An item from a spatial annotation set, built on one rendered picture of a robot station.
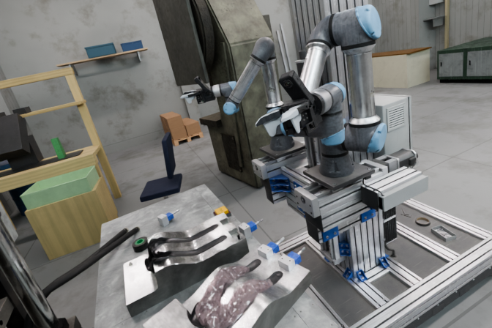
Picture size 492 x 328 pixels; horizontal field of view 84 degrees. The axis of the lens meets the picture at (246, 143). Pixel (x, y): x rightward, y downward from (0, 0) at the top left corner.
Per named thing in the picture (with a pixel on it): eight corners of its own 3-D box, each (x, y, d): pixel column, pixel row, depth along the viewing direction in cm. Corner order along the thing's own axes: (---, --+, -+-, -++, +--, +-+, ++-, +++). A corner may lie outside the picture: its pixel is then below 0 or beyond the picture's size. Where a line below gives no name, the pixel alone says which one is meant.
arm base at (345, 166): (338, 159, 133) (336, 140, 130) (362, 169, 119) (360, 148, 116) (312, 170, 128) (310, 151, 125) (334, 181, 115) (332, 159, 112)
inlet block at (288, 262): (300, 250, 110) (298, 239, 109) (311, 255, 107) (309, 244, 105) (280, 271, 102) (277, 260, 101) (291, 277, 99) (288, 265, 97)
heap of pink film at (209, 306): (243, 263, 106) (239, 247, 103) (278, 285, 92) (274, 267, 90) (187, 313, 90) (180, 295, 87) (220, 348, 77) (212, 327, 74)
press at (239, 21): (311, 171, 359) (274, -73, 277) (222, 207, 321) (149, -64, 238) (264, 148, 486) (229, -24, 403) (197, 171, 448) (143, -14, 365)
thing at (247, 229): (261, 222, 139) (258, 213, 138) (266, 225, 135) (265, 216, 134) (240, 235, 133) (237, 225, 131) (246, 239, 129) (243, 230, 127)
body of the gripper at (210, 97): (196, 104, 173) (214, 100, 172) (192, 91, 170) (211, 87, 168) (198, 100, 180) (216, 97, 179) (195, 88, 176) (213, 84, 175)
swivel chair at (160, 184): (190, 200, 353) (169, 130, 324) (205, 217, 307) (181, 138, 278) (147, 220, 330) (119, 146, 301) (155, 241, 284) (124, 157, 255)
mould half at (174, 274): (228, 227, 141) (221, 204, 137) (250, 254, 118) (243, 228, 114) (127, 274, 123) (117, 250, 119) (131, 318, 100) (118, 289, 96)
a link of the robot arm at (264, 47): (280, 43, 145) (234, 120, 160) (278, 43, 155) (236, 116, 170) (261, 31, 144) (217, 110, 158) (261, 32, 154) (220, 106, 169)
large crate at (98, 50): (117, 54, 643) (114, 45, 636) (116, 53, 603) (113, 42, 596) (91, 60, 625) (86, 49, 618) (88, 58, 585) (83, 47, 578)
